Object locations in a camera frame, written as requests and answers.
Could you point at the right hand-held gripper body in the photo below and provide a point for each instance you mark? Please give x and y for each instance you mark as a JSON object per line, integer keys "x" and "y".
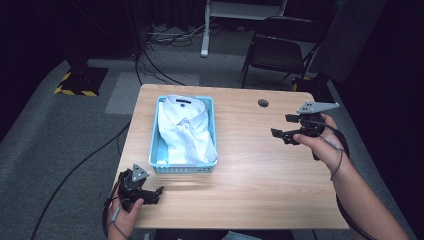
{"x": 311, "y": 121}

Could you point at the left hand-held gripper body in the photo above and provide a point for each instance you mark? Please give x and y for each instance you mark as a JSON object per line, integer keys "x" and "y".
{"x": 131, "y": 188}

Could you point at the light blue perforated basket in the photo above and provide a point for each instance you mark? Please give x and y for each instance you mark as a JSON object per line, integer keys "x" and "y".
{"x": 181, "y": 169}

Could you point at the white shirt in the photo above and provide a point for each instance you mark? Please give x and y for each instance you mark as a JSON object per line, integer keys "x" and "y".
{"x": 186, "y": 133}

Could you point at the person's right hand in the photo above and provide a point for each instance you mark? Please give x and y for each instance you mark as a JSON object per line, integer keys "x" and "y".
{"x": 325, "y": 146}

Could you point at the person's left hand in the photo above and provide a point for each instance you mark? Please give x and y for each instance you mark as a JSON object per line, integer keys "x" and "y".
{"x": 125, "y": 220}

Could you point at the black folding chair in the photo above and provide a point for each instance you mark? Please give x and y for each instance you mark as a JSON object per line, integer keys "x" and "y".
{"x": 276, "y": 50}

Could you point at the grey leaning panel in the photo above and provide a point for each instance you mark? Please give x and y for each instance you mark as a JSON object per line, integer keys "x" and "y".
{"x": 346, "y": 36}

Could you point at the grey floor mat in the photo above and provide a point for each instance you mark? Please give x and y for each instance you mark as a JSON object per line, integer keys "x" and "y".
{"x": 126, "y": 93}

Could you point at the white metal stand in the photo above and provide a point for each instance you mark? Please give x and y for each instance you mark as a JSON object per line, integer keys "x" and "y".
{"x": 205, "y": 40}

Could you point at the black stand base striped edge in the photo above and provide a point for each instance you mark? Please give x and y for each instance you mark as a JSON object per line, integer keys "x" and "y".
{"x": 81, "y": 80}

